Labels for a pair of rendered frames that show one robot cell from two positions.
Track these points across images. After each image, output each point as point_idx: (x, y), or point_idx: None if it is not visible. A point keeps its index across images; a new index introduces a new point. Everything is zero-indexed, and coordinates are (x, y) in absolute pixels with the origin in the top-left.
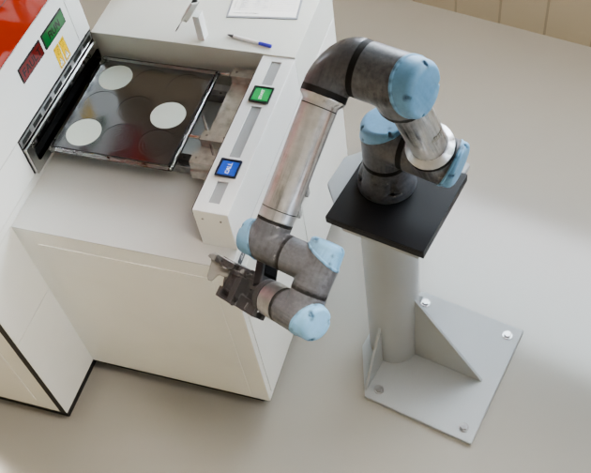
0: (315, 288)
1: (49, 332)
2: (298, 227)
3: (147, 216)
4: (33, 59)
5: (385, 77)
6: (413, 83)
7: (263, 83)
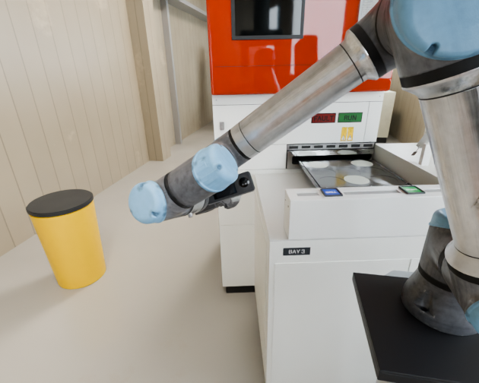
0: (172, 175)
1: (239, 242)
2: None
3: None
4: (325, 118)
5: None
6: None
7: (423, 189)
